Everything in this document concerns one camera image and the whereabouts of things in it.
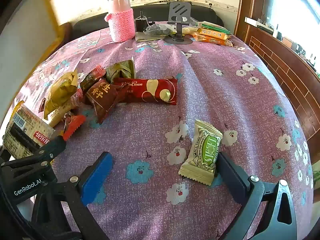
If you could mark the cream snack packet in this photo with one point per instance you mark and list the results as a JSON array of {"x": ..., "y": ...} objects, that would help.
[{"x": 62, "y": 111}]

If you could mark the black sofa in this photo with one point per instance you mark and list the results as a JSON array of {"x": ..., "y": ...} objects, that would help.
[{"x": 90, "y": 23}]

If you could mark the beige folded cloth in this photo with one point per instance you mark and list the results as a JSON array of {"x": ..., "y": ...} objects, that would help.
[{"x": 145, "y": 38}]

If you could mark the crumpled clear plastic bag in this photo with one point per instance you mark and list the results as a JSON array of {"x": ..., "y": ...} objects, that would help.
[{"x": 158, "y": 30}]

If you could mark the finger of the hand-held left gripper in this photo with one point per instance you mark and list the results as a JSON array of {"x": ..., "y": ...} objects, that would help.
[{"x": 50, "y": 150}]

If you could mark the white green candy packet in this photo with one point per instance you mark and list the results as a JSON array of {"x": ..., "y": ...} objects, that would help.
[{"x": 202, "y": 152}]

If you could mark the green snack packet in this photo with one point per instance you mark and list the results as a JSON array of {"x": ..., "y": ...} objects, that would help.
[{"x": 120, "y": 71}]

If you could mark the gold snack packet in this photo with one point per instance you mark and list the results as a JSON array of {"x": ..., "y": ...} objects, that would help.
[{"x": 61, "y": 92}]

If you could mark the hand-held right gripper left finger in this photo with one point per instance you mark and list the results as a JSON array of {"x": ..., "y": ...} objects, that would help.
[{"x": 96, "y": 177}]

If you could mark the grey phone stand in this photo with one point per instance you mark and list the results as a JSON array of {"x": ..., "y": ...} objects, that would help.
[{"x": 178, "y": 12}]

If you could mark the white window shelf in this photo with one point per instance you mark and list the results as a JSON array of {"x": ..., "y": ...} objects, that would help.
[{"x": 262, "y": 26}]

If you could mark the green flat packet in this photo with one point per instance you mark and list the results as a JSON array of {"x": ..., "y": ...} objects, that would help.
[{"x": 215, "y": 27}]

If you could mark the small brown candy packet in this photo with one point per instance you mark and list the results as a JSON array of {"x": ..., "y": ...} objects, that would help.
[{"x": 92, "y": 77}]

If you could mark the orange-red candy wrapper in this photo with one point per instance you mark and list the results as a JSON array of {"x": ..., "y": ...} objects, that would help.
[{"x": 73, "y": 127}]

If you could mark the clear cracker packet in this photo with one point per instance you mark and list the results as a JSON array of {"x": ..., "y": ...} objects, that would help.
[{"x": 25, "y": 127}]

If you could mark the orange biscuit packet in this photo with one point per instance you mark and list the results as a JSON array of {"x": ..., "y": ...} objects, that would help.
[
  {"x": 212, "y": 40},
  {"x": 213, "y": 33}
]

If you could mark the large red snack packet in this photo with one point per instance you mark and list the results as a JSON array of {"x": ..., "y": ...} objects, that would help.
[{"x": 147, "y": 91}]

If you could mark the purple floral tablecloth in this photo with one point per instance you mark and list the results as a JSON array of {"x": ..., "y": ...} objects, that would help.
[{"x": 155, "y": 130}]

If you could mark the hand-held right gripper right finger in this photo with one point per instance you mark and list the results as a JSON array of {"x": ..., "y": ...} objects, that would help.
[{"x": 232, "y": 177}]

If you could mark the dark red snack packet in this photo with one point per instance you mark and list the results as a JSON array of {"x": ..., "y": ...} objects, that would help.
[{"x": 102, "y": 98}]

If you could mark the brown wooden panel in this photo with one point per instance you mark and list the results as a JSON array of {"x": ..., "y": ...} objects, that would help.
[{"x": 282, "y": 65}]

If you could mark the pink thermos with knit sleeve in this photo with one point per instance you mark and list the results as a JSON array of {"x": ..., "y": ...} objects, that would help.
[{"x": 121, "y": 20}]

